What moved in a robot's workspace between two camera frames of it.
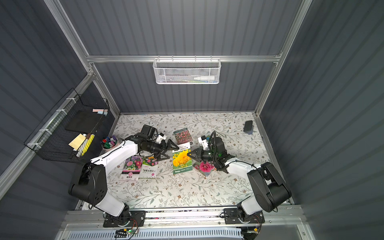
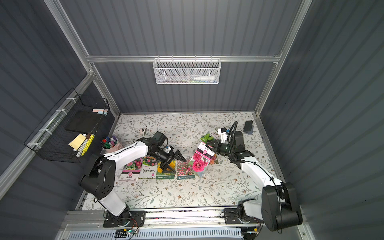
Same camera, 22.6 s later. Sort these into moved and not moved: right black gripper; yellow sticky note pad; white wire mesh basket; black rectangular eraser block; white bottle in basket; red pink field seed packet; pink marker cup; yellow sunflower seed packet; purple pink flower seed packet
Moved: red pink field seed packet; yellow sunflower seed packet; right black gripper
Not moved: black rectangular eraser block; white wire mesh basket; white bottle in basket; yellow sticky note pad; pink marker cup; purple pink flower seed packet
